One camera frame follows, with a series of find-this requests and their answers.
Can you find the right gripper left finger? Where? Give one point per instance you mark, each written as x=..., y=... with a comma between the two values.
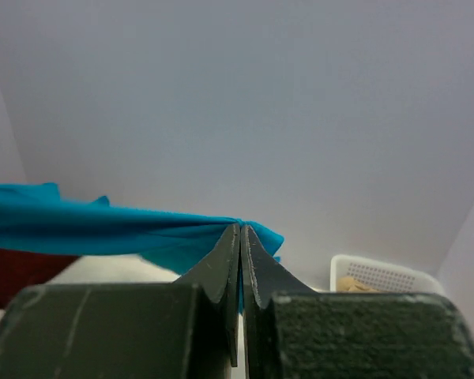
x=184, y=329

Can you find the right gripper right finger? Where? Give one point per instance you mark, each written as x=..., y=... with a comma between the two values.
x=292, y=331

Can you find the blue t shirt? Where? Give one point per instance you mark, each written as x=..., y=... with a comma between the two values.
x=37, y=219

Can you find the beige folded t shirt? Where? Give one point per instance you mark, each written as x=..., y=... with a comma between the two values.
x=351, y=284

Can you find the white plastic basket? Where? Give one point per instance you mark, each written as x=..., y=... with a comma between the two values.
x=381, y=276

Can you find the folded maroon t shirt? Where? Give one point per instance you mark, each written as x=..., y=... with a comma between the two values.
x=23, y=269

